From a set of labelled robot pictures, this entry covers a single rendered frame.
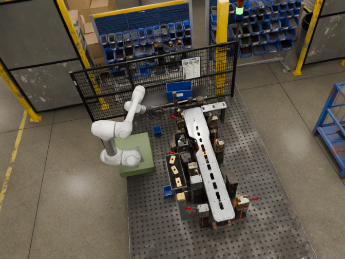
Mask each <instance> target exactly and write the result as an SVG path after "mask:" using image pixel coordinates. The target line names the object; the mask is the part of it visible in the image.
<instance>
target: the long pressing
mask: <svg viewBox="0 0 345 259"><path fill-rule="evenodd" d="M183 114H184V120H185V123H186V127H187V130H188V134H189V136H190V137H191V138H193V139H195V140H196V141H197V144H198V148H199V150H198V151H197V153H196V158H197V162H198V165H199V169H200V172H201V176H202V179H203V183H204V186H205V190H206V193H207V197H208V201H209V204H210V208H211V210H212V214H213V217H214V220H215V221H217V222H220V221H225V220H230V219H233V218H234V217H235V213H234V209H233V206H232V203H231V200H230V198H229V195H228V192H227V189H226V186H225V183H224V180H223V178H222V175H221V172H220V169H219V166H218V163H217V160H216V157H215V154H214V151H213V148H212V145H211V142H210V139H209V130H208V127H207V124H206V121H205V118H204V115H203V112H202V109H201V108H200V107H195V108H190V109H185V110H183ZM194 119H195V121H194ZM196 125H197V126H198V127H199V129H198V130H196ZM197 133H200V136H198V135H197ZM200 138H201V139H202V142H200V141H199V139H200ZM202 144H203V145H204V148H205V151H208V152H209V154H207V157H208V160H209V163H206V161H205V158H204V155H203V156H201V153H202V152H203V151H202V147H201V145H202ZM208 164H210V167H211V171H209V170H208V167H207V165H208ZM210 173H213V176H214V179H213V180H211V177H210ZM213 182H215V183H216V185H217V189H214V186H213ZM216 192H219V195H220V199H221V201H220V202H222V204H223V207H224V209H223V210H221V209H220V206H219V201H218V199H217V196H216Z"/></svg>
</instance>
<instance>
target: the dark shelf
mask: <svg viewBox="0 0 345 259"><path fill-rule="evenodd" d="M192 94H193V97H192V100H196V97H199V96H202V97H203V98H207V97H208V93H207V90H206V88H205V85H204V84H202V85H196V86H192ZM177 101H178V102H177V103H181V102H186V101H187V99H177ZM170 104H174V101H173V100H168V99H167V93H166V91H165V92H160V93H156V94H151V95H145V96H144V98H143V100H142V101H141V104H140V105H144V106H145V107H148V108H151V106H159V105H160V106H165V105H170Z"/></svg>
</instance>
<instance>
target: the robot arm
mask: <svg viewBox="0 0 345 259"><path fill-rule="evenodd" d="M144 94H145V88H144V87H143V86H140V85H138V86H137V87H136V88H135V89H134V91H133V93H132V99H131V101H128V102H125V105H124V108H125V110H126V111H128V115H127V117H126V119H125V120H124V121H123V122H114V121H108V120H99V121H96V122H94V123H93V124H92V128H91V132H92V133H93V134H94V135H95V136H98V137H99V138H101V139H102V140H103V143H104V146H105V150H103V151H102V152H101V155H100V159H101V161H102V162H103V163H105V164H110V165H123V166H127V167H130V168H132V167H135V166H136V167H137V168H139V163H140V162H144V159H143V157H142V154H141V152H140V148H139V146H137V147H135V148H134V149H131V150H128V151H122V150H120V149H118V148H117V147H116V144H115V141H114V138H120V139H126V138H127V137H129V135H130V134H131V132H132V120H133V117H134V115H135V113H139V114H146V116H147V117H149V118H150V119H151V120H153V119H158V120H160V118H159V117H155V116H153V115H152V113H153V112H154V111H155V110H162V111H166V109H164V108H161V107H160V105H159V106H151V108H148V107H145V106H144V105H140V104H141V101H142V100H143V98H144ZM150 115H151V116H150Z"/></svg>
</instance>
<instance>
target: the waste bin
mask: <svg viewBox="0 0 345 259"><path fill-rule="evenodd" d="M312 15H313V12H310V13H307V14H306V15H304V16H303V19H302V23H301V26H302V28H301V33H300V37H299V42H298V46H297V51H296V55H297V57H298V58H299V57H300V54H301V51H302V47H303V44H304V40H305V37H306V34H307V31H308V28H309V25H310V22H311V18H312Z"/></svg>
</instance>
